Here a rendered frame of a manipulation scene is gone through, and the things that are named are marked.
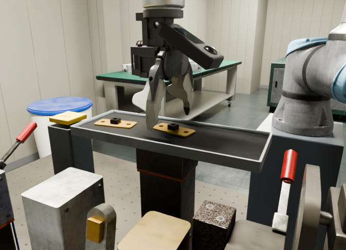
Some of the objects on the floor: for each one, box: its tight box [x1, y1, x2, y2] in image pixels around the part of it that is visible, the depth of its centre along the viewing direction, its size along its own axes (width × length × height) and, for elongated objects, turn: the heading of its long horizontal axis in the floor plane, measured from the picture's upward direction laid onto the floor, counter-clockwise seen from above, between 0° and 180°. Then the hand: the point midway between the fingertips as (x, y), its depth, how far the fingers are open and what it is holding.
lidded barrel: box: [26, 97, 93, 159], centre depth 272 cm, size 59×58×71 cm
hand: (173, 120), depth 53 cm, fingers open, 11 cm apart
